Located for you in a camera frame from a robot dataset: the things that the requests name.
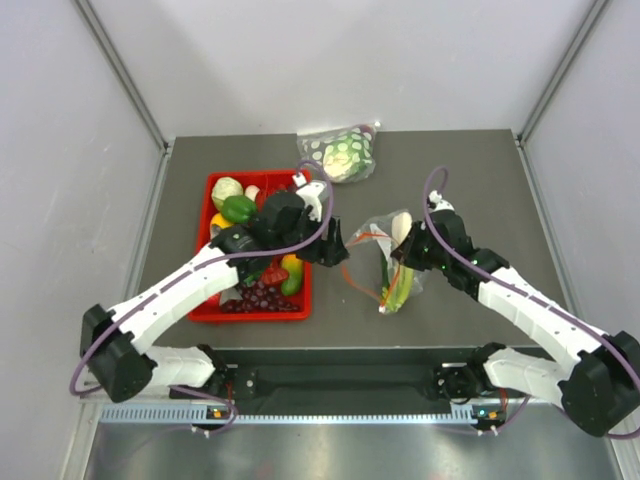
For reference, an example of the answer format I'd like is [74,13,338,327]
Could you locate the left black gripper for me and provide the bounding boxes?
[273,209,348,267]

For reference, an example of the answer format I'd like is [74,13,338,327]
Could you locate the fake celery stalk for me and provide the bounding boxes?
[379,211,414,314]

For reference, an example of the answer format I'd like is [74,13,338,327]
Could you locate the clear orange zip bag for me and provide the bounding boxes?
[341,210,427,315]

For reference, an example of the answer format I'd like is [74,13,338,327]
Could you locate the fake grey fish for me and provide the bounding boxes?
[210,224,242,307]

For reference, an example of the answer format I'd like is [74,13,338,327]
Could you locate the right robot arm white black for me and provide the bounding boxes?
[391,203,639,437]

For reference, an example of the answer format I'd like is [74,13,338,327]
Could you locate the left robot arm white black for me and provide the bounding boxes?
[80,192,348,403]

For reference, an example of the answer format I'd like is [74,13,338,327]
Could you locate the fake mango yellow green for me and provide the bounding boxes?
[280,254,304,296]

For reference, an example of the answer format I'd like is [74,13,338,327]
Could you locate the fake red lobster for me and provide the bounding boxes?
[260,259,289,286]

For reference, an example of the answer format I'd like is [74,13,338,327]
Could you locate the fake purple grapes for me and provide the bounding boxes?
[219,281,300,314]

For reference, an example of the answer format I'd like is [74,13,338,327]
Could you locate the fake cabbage in bag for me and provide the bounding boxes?
[322,128,374,183]

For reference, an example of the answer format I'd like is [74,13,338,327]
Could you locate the clear bag with cabbage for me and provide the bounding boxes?
[297,121,381,184]

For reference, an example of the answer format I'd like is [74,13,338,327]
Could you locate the fake white mushroom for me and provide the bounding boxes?
[244,185,260,201]

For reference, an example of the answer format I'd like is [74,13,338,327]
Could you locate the fake green bell pepper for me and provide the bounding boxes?
[221,195,258,224]

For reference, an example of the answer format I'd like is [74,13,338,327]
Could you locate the fake orange yellow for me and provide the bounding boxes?
[210,213,229,230]

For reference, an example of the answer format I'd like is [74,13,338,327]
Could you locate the fake white cauliflower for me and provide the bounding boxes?
[211,176,244,210]

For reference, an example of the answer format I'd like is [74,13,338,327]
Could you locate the red plastic tray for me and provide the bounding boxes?
[188,169,312,324]

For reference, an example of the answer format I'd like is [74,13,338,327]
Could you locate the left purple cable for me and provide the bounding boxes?
[69,159,335,399]

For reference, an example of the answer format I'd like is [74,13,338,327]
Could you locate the purple cable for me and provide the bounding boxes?
[422,166,640,441]
[69,159,335,399]

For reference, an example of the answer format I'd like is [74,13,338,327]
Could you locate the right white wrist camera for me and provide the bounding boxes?
[427,190,455,213]

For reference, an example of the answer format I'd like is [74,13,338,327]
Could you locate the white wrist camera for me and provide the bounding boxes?
[292,172,328,221]
[427,190,455,213]

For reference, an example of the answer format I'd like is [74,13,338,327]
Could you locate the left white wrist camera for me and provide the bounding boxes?
[292,172,328,221]

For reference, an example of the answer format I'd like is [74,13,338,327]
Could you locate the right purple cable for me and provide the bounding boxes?
[422,166,640,441]

